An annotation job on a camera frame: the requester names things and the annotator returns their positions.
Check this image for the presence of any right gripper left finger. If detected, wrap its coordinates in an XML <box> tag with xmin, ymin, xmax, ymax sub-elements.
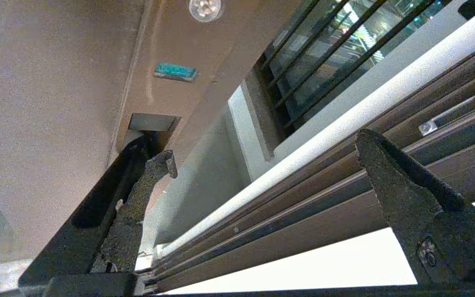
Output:
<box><xmin>18</xmin><ymin>136</ymin><xmax>179</xmax><ymax>287</ymax></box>

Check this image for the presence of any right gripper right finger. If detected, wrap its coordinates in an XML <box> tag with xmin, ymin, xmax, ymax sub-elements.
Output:
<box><xmin>355</xmin><ymin>129</ymin><xmax>475</xmax><ymax>286</ymax></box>

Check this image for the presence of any brown framed sliding glass door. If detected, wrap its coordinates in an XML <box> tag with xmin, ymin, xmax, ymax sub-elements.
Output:
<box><xmin>0</xmin><ymin>0</ymin><xmax>304</xmax><ymax>289</ymax></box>

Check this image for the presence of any dark brown door jamb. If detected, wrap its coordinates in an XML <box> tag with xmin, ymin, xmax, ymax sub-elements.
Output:
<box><xmin>139</xmin><ymin>35</ymin><xmax>475</xmax><ymax>294</ymax></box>

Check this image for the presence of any green rectangular sticker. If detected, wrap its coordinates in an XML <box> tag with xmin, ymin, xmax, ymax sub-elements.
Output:
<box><xmin>154</xmin><ymin>63</ymin><xmax>199</xmax><ymax>83</ymax></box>

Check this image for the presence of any brown window sill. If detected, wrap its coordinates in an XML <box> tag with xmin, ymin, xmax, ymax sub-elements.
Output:
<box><xmin>242</xmin><ymin>70</ymin><xmax>288</xmax><ymax>162</ymax></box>

